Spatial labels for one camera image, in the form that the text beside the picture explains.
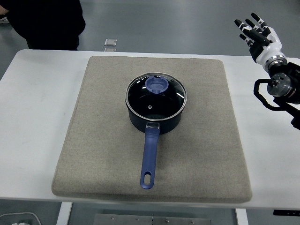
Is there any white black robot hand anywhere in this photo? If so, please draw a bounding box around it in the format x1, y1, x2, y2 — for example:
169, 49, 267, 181
234, 12, 287, 65

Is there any glass lid with blue knob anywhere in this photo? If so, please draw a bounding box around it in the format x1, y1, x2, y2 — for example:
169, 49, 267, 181
125, 72, 188, 120

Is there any black bar under table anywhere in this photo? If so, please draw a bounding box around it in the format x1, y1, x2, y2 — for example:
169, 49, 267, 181
273, 209, 300, 217

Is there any white table leg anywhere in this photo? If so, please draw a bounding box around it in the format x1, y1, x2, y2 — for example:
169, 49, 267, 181
235, 208, 249, 225
56, 202, 73, 225

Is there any beige fabric mat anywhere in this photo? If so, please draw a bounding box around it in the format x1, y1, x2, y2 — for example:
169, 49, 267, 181
51, 55, 253, 203

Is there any grey metal plate with screws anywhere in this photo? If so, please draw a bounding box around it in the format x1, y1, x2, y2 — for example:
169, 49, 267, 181
93, 213, 213, 225

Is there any dark pot with blue handle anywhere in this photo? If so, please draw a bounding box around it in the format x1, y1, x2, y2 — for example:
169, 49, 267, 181
126, 98, 186, 189

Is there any white cable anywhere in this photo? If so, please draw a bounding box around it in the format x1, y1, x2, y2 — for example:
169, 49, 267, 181
0, 212, 40, 225

